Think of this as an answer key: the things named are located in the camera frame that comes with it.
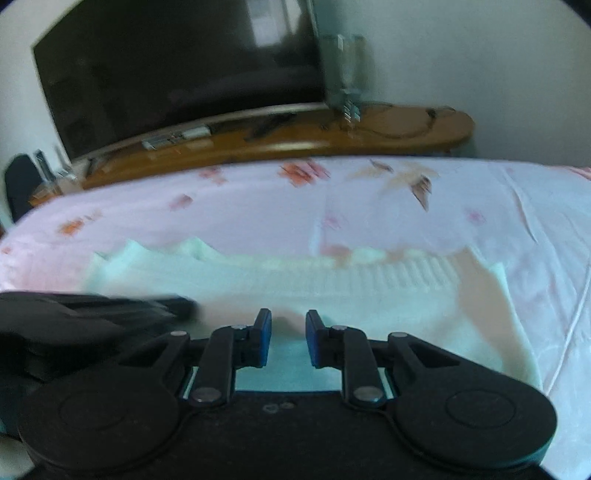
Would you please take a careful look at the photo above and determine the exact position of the glass table lamp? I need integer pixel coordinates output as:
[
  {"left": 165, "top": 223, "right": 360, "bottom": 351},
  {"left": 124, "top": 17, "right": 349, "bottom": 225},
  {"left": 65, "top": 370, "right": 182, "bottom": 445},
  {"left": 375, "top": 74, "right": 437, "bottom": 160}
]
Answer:
[{"left": 318, "top": 32, "right": 371, "bottom": 128}]

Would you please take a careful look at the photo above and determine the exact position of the floral pink bed sheet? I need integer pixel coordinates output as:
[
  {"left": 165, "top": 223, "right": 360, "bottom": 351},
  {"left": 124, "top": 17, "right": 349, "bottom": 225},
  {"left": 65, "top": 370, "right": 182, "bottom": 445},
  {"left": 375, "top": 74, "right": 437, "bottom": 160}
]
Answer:
[{"left": 0, "top": 157, "right": 591, "bottom": 480}]

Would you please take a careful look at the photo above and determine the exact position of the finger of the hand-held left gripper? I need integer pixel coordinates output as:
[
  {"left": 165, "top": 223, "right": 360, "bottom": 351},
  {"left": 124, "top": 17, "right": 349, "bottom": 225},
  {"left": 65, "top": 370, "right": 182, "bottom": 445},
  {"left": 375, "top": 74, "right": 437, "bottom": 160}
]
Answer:
[{"left": 136, "top": 295, "right": 197, "bottom": 322}]

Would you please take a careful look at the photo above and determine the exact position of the wooden television cabinet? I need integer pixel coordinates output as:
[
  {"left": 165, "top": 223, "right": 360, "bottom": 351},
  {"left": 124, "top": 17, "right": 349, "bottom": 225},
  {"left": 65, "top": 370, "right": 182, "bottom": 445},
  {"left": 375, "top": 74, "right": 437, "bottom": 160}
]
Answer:
[{"left": 30, "top": 104, "right": 475, "bottom": 206}]

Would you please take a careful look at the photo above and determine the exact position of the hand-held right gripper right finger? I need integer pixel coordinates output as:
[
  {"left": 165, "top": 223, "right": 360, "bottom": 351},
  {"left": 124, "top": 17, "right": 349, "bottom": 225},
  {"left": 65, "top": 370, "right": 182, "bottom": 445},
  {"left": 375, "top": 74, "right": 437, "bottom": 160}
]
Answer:
[{"left": 305, "top": 310, "right": 462, "bottom": 408}]

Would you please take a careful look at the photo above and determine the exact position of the black flat screen television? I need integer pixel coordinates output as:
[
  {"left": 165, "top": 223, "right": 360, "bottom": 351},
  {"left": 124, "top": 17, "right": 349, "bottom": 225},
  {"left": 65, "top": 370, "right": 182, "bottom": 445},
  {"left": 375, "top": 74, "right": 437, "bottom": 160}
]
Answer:
[{"left": 31, "top": 0, "right": 327, "bottom": 160}]

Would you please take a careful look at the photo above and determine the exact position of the black lamp cable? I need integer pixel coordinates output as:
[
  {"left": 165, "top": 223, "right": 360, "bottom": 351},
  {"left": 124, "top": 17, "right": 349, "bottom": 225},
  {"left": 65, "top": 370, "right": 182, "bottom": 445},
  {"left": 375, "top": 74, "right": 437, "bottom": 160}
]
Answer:
[{"left": 365, "top": 106, "right": 459, "bottom": 140}]

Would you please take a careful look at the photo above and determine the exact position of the silver set-top box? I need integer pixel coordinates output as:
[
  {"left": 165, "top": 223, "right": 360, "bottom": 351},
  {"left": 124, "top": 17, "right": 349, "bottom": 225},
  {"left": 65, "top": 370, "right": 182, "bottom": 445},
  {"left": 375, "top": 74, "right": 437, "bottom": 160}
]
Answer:
[{"left": 142, "top": 124, "right": 214, "bottom": 151}]

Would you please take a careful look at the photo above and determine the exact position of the white knit sweater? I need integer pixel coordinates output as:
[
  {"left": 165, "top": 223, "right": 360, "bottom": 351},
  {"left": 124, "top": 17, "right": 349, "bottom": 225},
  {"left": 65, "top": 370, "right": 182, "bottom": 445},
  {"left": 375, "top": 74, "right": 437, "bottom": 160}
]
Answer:
[{"left": 85, "top": 237, "right": 543, "bottom": 393}]

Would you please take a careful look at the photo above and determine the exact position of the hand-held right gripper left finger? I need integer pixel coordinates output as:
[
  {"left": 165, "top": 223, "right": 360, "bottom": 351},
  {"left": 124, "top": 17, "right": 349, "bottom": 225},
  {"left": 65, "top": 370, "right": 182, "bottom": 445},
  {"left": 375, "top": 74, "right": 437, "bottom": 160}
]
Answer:
[{"left": 117, "top": 308, "right": 272, "bottom": 408}]

